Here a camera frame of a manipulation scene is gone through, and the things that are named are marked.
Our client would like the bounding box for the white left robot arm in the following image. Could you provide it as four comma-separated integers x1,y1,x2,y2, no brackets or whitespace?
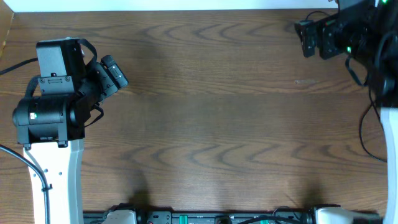
12,38,129,223

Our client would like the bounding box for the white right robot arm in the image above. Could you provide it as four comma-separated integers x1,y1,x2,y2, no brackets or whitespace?
294,0,397,223

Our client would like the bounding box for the cardboard side panel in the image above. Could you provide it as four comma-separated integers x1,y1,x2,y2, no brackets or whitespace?
0,0,14,57

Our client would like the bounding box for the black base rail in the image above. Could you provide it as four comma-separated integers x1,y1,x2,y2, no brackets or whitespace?
83,210,382,224

